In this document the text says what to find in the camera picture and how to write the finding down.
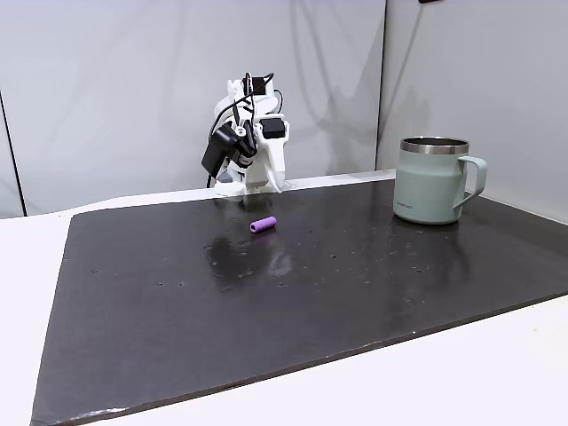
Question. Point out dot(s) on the purple pen grip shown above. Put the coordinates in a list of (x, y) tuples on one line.
[(263, 224)]

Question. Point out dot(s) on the black table mat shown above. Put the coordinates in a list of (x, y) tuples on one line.
[(266, 310)]

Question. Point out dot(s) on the pale green metal mug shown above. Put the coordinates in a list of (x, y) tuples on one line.
[(425, 186)]

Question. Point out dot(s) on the black camera box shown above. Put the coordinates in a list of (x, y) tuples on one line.
[(218, 151)]

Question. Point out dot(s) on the black object on wall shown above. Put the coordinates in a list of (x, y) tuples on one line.
[(431, 1)]

